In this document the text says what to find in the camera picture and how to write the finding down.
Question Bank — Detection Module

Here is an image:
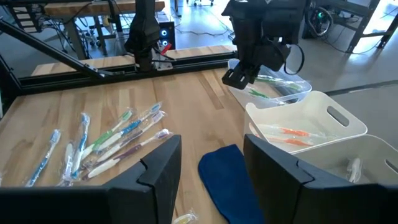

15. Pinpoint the black computer tower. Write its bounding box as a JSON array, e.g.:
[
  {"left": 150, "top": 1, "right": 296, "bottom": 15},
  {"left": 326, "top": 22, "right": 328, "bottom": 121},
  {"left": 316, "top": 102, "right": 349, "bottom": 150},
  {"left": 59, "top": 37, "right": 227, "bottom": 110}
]
[{"left": 157, "top": 21, "right": 177, "bottom": 51}]

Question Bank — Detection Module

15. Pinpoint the wooden workbench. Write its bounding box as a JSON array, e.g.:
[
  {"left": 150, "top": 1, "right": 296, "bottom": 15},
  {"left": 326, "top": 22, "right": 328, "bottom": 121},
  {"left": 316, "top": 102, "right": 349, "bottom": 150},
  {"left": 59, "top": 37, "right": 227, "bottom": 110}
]
[{"left": 43, "top": 0, "right": 166, "bottom": 60}]

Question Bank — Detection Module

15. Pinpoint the grey plastic bin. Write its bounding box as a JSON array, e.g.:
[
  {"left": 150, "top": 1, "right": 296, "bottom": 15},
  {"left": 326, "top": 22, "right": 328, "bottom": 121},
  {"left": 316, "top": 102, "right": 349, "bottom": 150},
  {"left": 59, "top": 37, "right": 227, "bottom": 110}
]
[{"left": 294, "top": 134, "right": 398, "bottom": 187}]

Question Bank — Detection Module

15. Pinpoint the clear plastic bin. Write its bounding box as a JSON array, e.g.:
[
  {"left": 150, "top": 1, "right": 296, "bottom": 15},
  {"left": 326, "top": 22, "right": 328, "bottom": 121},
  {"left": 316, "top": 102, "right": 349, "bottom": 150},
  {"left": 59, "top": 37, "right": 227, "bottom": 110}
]
[{"left": 227, "top": 58, "right": 313, "bottom": 110}]

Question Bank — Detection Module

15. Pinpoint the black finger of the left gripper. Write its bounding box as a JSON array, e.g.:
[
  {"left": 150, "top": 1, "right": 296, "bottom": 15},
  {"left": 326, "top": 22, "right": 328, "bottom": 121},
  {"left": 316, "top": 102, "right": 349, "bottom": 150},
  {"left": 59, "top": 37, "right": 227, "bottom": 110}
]
[{"left": 222, "top": 62, "right": 259, "bottom": 90}]

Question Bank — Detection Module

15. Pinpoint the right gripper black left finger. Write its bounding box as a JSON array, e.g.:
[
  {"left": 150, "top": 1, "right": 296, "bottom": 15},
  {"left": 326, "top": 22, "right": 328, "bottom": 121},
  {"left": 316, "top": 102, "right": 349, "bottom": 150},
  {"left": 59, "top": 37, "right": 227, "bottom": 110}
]
[{"left": 0, "top": 134, "right": 183, "bottom": 224}]

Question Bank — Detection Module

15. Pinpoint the white plastic bin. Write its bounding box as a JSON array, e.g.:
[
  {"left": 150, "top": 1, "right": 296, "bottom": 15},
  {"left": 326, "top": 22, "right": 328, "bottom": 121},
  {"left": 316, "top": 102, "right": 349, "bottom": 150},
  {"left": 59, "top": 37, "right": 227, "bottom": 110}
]
[{"left": 243, "top": 90, "right": 369, "bottom": 156}]

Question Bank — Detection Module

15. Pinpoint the blue wrapped toothbrush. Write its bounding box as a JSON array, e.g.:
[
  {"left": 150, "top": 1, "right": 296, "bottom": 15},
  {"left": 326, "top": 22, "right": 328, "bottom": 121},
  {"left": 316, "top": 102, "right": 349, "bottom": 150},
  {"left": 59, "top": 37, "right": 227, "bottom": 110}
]
[
  {"left": 92, "top": 101, "right": 163, "bottom": 154},
  {"left": 70, "top": 111, "right": 91, "bottom": 180},
  {"left": 24, "top": 128, "right": 62, "bottom": 188}
]

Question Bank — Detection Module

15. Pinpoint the red tag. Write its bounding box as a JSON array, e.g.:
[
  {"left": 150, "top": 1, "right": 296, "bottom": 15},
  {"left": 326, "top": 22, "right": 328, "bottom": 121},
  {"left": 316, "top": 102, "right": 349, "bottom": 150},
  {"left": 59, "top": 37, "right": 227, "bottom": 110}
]
[{"left": 159, "top": 42, "right": 173, "bottom": 57}]

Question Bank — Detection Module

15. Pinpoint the black equipment rack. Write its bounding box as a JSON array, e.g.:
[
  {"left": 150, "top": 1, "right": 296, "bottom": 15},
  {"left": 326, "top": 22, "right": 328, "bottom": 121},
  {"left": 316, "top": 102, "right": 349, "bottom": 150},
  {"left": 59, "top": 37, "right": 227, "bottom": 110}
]
[{"left": 6, "top": 2, "right": 43, "bottom": 34}]

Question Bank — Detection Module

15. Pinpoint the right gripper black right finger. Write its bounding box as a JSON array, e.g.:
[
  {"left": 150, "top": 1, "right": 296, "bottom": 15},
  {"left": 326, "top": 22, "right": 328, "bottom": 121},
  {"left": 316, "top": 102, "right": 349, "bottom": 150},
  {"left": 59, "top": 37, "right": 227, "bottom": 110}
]
[{"left": 243, "top": 133, "right": 398, "bottom": 224}]

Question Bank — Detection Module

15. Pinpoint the silver metal bracket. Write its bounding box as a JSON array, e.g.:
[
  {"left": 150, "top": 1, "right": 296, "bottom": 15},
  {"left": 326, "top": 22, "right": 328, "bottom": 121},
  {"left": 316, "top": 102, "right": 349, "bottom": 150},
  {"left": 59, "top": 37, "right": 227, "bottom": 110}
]
[{"left": 151, "top": 57, "right": 174, "bottom": 72}]

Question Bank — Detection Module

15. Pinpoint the white wrapped toothbrush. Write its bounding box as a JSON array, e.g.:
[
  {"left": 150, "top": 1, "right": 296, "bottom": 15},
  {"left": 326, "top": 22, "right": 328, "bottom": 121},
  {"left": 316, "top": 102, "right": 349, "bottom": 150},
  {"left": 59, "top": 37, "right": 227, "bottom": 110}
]
[{"left": 57, "top": 141, "right": 76, "bottom": 187}]

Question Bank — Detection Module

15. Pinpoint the blue cloth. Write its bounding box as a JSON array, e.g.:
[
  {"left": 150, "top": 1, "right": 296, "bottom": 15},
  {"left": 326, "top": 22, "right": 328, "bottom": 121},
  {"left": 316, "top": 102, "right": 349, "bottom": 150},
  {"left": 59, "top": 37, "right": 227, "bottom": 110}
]
[{"left": 197, "top": 143, "right": 266, "bottom": 224}]

